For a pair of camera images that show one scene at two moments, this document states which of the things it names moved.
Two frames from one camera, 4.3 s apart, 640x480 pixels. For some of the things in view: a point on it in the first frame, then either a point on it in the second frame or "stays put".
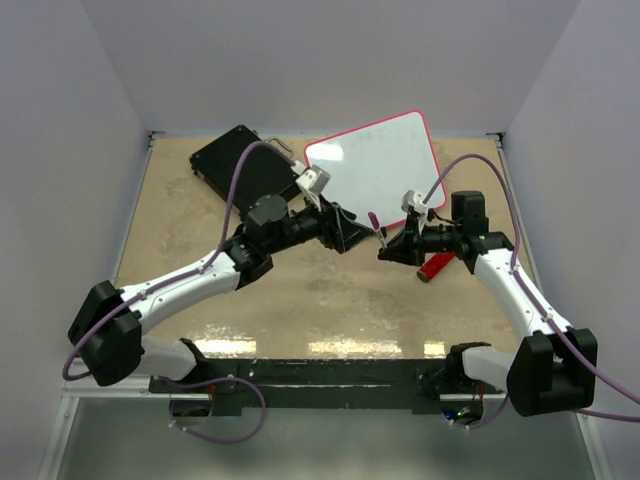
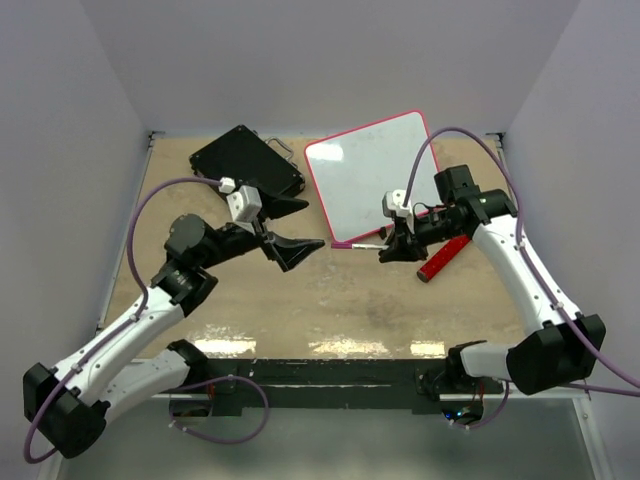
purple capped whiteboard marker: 376,225 -> 368,246
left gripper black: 336,227 -> 284,249
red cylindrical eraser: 434,266 stays put
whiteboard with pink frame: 372,168 stays put
